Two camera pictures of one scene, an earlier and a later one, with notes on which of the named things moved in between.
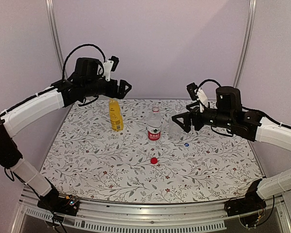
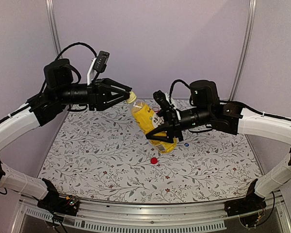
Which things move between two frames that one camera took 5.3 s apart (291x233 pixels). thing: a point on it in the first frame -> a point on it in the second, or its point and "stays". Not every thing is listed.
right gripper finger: x=186 y=125 -> x=162 y=138
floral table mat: x=86 y=159 stays
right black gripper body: x=199 y=123 -> x=175 y=127
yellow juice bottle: x=116 y=120 -> x=147 y=120
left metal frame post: x=50 y=6 stays
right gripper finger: x=193 y=106 -> x=163 y=127
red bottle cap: x=153 y=160 stays
